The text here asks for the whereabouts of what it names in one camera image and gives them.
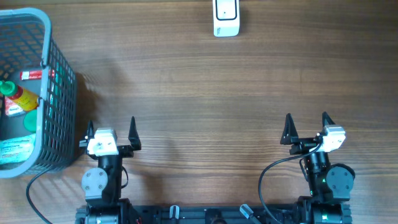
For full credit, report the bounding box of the green lid jar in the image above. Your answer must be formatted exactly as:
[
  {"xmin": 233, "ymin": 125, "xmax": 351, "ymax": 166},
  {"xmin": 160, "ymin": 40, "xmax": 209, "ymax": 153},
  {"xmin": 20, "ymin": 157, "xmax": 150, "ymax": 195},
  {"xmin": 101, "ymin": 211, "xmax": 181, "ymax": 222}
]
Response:
[{"xmin": 23, "ymin": 110, "xmax": 37, "ymax": 133}]

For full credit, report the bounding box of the small red white carton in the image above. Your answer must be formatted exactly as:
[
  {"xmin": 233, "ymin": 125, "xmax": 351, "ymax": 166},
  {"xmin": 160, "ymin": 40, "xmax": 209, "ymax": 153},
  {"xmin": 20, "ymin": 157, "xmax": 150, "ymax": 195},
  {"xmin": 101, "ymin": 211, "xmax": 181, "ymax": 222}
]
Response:
[{"xmin": 4, "ymin": 97, "xmax": 25, "ymax": 117}]

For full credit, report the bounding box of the yellow sauce bottle green cap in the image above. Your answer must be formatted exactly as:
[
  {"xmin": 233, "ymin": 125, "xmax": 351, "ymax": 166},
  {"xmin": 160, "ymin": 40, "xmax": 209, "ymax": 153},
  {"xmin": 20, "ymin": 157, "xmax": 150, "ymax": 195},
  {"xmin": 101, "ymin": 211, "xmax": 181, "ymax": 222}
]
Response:
[{"xmin": 1, "ymin": 81, "xmax": 39, "ymax": 111}]

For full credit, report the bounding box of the camera black cable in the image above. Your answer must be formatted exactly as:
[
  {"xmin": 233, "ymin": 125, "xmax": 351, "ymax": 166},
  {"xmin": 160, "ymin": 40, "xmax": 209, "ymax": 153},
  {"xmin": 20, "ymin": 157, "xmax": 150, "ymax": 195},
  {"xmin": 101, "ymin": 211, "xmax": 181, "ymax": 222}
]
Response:
[
  {"xmin": 257, "ymin": 141, "xmax": 324, "ymax": 224},
  {"xmin": 25, "ymin": 149, "xmax": 88, "ymax": 224}
]

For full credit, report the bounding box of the red white toothpaste box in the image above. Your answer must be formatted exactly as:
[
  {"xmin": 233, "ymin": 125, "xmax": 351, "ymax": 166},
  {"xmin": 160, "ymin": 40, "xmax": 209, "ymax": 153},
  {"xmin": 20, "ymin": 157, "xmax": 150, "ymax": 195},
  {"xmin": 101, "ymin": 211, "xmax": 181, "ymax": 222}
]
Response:
[{"xmin": 19, "ymin": 70, "xmax": 43, "ymax": 81}]

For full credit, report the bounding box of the grey plastic mesh basket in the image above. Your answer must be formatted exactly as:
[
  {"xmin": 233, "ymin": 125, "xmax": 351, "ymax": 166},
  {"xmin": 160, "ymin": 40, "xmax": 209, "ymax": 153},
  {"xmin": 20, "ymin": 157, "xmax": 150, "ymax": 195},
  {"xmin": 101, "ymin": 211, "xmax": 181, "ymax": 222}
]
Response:
[{"xmin": 1, "ymin": 7, "xmax": 78, "ymax": 179}]

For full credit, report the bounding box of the right camera black cable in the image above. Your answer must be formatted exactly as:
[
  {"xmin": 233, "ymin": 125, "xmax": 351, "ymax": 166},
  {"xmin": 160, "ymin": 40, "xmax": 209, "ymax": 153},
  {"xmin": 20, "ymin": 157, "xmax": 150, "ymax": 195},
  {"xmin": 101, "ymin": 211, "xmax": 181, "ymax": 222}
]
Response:
[{"xmin": 257, "ymin": 141, "xmax": 324, "ymax": 224}]

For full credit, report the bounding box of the left camera black cable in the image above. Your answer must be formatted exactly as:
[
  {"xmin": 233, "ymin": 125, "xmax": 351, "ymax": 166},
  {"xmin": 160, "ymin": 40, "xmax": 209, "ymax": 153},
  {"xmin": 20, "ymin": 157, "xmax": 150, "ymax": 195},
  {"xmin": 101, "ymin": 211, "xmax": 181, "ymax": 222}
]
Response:
[{"xmin": 25, "ymin": 149, "xmax": 88, "ymax": 224}]

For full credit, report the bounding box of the green 3M gloves pack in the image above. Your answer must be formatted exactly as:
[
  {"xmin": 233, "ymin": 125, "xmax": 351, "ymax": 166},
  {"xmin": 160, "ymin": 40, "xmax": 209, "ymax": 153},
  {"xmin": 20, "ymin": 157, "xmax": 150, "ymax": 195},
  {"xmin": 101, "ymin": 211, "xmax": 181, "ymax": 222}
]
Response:
[{"xmin": 47, "ymin": 67, "xmax": 65, "ymax": 123}]

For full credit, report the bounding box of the teal white tissue pack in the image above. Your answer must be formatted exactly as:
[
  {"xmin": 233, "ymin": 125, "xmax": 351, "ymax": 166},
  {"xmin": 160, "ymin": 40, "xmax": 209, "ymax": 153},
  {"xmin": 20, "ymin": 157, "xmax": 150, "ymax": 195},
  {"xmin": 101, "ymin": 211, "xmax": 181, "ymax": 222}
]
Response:
[{"xmin": 1, "ymin": 134, "xmax": 35, "ymax": 165}]

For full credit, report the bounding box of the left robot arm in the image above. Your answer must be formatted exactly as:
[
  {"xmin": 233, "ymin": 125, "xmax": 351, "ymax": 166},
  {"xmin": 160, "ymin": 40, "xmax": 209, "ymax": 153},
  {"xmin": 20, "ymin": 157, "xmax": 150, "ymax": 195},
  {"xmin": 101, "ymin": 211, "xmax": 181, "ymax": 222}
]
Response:
[{"xmin": 75, "ymin": 117, "xmax": 142, "ymax": 224}]

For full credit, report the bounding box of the white barcode scanner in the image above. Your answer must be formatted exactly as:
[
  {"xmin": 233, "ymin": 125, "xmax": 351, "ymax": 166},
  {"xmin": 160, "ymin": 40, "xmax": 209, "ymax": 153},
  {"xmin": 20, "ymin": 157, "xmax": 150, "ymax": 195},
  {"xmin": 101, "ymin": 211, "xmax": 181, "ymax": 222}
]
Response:
[{"xmin": 213, "ymin": 0, "xmax": 240, "ymax": 37}]

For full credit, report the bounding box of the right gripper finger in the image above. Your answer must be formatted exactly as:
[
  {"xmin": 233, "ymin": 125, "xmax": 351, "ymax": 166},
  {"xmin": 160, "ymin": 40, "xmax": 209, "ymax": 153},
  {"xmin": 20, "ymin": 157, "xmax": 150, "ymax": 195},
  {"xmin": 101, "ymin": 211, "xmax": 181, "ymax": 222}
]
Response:
[
  {"xmin": 322, "ymin": 111, "xmax": 335, "ymax": 127},
  {"xmin": 280, "ymin": 113, "xmax": 299, "ymax": 145}
]

